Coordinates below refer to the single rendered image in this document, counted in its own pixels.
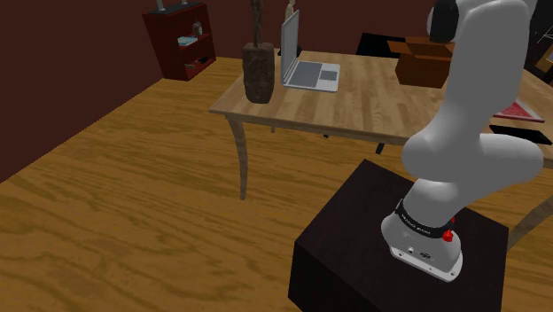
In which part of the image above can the silver open laptop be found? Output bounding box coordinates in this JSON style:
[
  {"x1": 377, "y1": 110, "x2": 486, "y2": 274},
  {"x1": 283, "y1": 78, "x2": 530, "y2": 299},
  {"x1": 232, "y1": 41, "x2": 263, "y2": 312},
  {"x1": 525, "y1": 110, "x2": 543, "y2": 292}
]
[{"x1": 280, "y1": 9, "x2": 341, "y2": 93}]

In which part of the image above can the wooden table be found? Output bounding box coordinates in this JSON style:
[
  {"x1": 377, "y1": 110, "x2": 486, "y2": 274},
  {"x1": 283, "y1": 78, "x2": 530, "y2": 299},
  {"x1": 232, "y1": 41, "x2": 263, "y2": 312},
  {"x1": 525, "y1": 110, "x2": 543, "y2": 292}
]
[{"x1": 208, "y1": 50, "x2": 553, "y2": 252}]

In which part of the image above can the dark robot stand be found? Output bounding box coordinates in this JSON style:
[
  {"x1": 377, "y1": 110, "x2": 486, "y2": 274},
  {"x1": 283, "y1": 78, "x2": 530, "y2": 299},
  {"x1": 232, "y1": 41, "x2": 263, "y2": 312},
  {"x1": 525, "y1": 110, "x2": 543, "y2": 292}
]
[{"x1": 287, "y1": 159, "x2": 510, "y2": 312}]

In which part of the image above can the dark red bookshelf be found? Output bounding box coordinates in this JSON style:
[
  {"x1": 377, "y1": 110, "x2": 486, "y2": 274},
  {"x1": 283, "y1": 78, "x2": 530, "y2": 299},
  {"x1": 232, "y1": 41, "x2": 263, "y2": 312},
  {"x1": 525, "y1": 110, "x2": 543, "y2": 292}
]
[{"x1": 142, "y1": 0, "x2": 217, "y2": 82}]

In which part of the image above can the brown cardboard box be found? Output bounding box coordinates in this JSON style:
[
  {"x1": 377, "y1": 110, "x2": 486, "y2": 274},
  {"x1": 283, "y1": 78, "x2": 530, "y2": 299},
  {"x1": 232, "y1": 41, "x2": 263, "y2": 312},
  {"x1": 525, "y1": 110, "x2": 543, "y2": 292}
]
[{"x1": 387, "y1": 36, "x2": 456, "y2": 90}]

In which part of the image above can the red flat book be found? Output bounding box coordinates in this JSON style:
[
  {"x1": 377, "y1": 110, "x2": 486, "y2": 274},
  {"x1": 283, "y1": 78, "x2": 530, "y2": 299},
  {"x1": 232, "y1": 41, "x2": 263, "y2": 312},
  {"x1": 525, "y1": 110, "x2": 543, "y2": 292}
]
[{"x1": 494, "y1": 97, "x2": 545, "y2": 124}]

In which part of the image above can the black flat tablet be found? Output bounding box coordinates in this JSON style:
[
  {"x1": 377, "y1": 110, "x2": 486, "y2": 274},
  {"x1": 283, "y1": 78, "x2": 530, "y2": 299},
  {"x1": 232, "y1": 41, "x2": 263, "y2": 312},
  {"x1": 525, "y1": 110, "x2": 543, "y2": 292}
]
[{"x1": 489, "y1": 124, "x2": 553, "y2": 146}]

